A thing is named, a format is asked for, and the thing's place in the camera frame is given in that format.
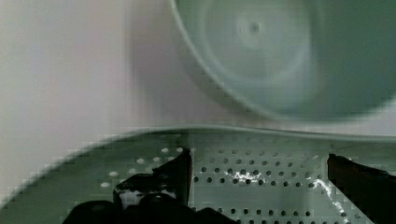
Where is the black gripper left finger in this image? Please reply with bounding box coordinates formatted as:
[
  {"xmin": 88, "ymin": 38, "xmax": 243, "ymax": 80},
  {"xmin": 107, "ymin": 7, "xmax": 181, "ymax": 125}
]
[{"xmin": 113, "ymin": 148, "xmax": 192, "ymax": 210}]

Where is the green plastic strainer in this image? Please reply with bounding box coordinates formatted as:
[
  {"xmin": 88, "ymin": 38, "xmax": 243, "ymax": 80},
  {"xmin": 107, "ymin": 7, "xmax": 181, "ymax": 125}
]
[{"xmin": 1, "ymin": 126, "xmax": 395, "ymax": 224}]

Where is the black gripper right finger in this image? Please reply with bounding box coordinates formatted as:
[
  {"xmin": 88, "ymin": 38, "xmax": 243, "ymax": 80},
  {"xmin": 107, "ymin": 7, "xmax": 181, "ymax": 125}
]
[{"xmin": 327, "ymin": 154, "xmax": 396, "ymax": 224}]

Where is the green metal mug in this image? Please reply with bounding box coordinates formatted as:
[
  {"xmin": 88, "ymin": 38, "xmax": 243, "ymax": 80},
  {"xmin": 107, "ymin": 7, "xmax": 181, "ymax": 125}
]
[{"xmin": 167, "ymin": 0, "xmax": 395, "ymax": 123}]

